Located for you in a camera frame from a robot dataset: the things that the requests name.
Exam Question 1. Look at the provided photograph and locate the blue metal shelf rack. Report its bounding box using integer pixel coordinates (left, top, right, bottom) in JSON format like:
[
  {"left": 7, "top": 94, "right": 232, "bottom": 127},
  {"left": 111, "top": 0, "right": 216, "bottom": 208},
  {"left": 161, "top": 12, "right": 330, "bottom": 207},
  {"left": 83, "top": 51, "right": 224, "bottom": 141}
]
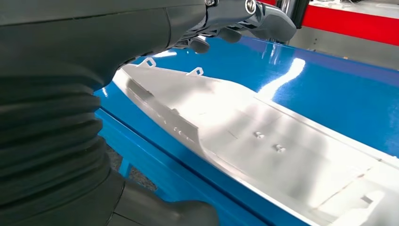
[{"left": 93, "top": 35, "right": 399, "bottom": 226}]

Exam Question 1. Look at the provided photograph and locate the black stanchion post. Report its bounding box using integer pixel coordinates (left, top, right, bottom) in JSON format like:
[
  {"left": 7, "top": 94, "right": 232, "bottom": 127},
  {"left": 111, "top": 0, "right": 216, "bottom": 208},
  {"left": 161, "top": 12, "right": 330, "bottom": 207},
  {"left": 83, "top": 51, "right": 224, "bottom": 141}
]
[{"left": 276, "top": 0, "right": 311, "bottom": 29}]

